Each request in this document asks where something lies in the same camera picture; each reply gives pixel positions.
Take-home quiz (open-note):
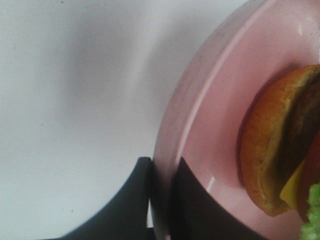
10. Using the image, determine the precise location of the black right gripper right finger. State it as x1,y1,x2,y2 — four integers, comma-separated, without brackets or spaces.
169,158,250,240

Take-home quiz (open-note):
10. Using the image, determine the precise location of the pink round plate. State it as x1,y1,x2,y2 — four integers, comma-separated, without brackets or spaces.
151,0,320,240

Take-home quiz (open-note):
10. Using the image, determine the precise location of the burger with sesame-free bun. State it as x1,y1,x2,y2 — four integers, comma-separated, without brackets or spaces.
239,65,320,240

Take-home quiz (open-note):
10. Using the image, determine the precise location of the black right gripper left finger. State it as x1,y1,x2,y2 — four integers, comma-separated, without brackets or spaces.
60,157,152,240

